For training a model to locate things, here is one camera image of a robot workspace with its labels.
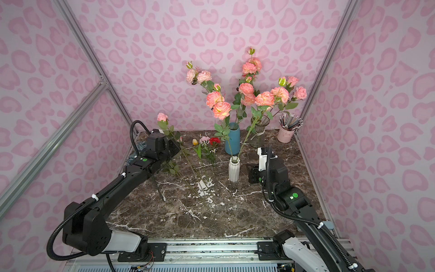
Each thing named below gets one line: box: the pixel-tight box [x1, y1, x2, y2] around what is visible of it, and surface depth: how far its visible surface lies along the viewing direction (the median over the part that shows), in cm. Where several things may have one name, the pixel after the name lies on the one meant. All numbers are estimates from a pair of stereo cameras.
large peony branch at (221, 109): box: [206, 83, 233, 157], surface depth 68 cm
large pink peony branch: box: [236, 77, 298, 161], surface depth 64 cm
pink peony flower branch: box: [236, 46, 262, 95], surface depth 82 cm
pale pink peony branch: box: [185, 61, 215, 95], surface depth 82 cm
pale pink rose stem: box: [156, 112, 201, 182], surface depth 86 cm
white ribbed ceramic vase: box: [228, 155, 241, 183], surface depth 86 cm
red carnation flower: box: [209, 137, 222, 146], surface depth 112 cm
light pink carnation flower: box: [199, 136, 211, 144], surface depth 112 cm
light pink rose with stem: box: [285, 86, 308, 110], surface depth 78 cm
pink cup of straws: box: [276, 113, 304, 144], surface depth 111 cm
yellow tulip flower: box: [192, 138, 202, 159], surface depth 112 cm
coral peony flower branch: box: [231, 82, 257, 125], surface depth 83 cm
